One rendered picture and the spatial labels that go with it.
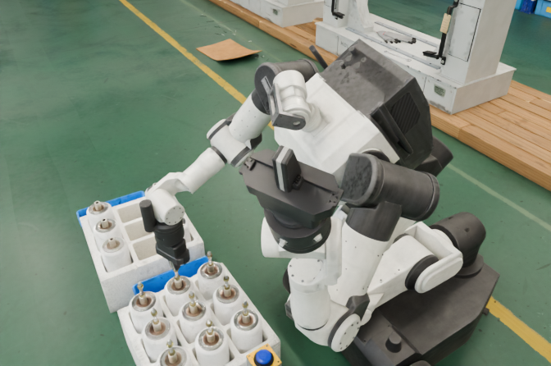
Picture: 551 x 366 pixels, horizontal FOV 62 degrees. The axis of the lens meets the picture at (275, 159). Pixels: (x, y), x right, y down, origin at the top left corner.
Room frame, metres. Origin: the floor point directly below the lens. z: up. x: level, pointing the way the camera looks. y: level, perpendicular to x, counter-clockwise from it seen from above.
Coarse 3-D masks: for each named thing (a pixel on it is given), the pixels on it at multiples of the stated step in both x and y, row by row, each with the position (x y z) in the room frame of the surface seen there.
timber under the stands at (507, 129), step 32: (224, 0) 5.09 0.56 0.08; (288, 32) 4.03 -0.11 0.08; (512, 96) 2.74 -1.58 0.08; (544, 96) 2.75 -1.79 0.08; (448, 128) 2.39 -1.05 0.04; (480, 128) 2.33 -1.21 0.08; (512, 128) 2.32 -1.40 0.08; (544, 128) 2.32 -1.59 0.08; (512, 160) 2.02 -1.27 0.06; (544, 160) 1.99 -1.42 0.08
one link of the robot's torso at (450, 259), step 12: (408, 228) 1.19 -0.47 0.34; (420, 228) 1.19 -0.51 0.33; (420, 240) 1.18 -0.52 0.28; (432, 240) 1.14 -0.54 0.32; (444, 240) 1.12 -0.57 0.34; (432, 252) 1.13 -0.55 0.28; (444, 252) 1.09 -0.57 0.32; (456, 252) 1.07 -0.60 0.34; (432, 264) 1.02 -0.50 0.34; (444, 264) 1.03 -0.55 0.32; (456, 264) 1.05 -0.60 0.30; (420, 276) 0.99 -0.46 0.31; (432, 276) 0.99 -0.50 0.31; (444, 276) 1.03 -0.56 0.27; (420, 288) 0.98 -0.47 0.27
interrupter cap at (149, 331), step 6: (162, 318) 0.88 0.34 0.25; (150, 324) 0.86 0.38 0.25; (162, 324) 0.86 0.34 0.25; (168, 324) 0.86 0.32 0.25; (144, 330) 0.84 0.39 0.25; (150, 330) 0.84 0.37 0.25; (162, 330) 0.84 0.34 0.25; (168, 330) 0.84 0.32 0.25; (150, 336) 0.81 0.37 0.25; (156, 336) 0.81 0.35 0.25; (162, 336) 0.81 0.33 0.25
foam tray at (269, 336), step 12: (228, 276) 1.11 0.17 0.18; (240, 288) 1.05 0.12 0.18; (204, 300) 1.00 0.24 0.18; (120, 312) 0.96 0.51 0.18; (168, 312) 0.96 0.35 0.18; (132, 324) 0.91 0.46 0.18; (216, 324) 0.91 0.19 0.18; (228, 324) 0.91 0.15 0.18; (264, 324) 0.91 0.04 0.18; (132, 336) 0.86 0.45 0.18; (180, 336) 0.86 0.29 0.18; (228, 336) 0.86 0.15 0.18; (264, 336) 0.88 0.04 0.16; (276, 336) 0.86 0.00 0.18; (132, 348) 0.85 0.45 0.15; (144, 348) 0.86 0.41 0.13; (192, 348) 0.83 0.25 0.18; (276, 348) 0.84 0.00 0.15; (144, 360) 0.78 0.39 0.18; (192, 360) 0.78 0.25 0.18; (240, 360) 0.78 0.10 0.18
